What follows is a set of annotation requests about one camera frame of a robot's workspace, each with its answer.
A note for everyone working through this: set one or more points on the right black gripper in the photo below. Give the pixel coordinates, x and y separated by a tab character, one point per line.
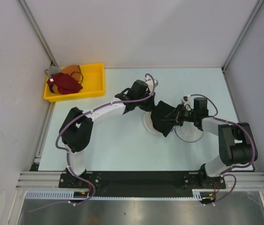
178	113

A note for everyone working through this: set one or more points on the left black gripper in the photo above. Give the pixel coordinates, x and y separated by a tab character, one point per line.
151	105

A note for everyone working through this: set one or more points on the black garment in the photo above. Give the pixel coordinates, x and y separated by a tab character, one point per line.
161	118

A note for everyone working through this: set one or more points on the white mesh laundry bag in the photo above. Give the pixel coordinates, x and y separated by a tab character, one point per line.
187	132

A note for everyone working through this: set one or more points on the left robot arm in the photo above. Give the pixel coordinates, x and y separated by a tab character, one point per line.
75	133

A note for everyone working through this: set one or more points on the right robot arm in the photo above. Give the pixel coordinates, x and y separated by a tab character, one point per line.
237	148

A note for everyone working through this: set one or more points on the yellow plastic bin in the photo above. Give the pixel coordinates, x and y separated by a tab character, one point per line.
93	84

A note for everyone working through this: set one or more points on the orange garment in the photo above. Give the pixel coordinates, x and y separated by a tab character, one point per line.
74	71

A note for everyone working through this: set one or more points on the dark red garment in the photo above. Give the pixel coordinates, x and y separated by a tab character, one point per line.
63	84

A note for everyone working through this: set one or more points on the grey garment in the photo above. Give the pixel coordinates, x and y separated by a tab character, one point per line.
54	70

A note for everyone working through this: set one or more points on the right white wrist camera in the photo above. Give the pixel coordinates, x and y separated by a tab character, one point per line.
186	100

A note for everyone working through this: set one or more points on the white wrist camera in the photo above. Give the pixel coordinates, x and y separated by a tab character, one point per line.
151	83
186	100

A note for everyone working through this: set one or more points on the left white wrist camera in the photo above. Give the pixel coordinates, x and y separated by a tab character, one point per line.
151	83

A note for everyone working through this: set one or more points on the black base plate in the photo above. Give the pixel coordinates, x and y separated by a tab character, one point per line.
153	181

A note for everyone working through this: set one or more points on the white slotted cable duct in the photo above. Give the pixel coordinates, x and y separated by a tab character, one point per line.
72	195

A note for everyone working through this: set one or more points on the right aluminium frame post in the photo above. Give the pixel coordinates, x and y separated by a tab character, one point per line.
251	18

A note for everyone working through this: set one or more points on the aluminium frame post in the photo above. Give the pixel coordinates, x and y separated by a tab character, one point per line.
37	31
251	18

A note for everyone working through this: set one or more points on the left aluminium frame post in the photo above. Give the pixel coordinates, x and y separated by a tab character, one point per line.
37	31

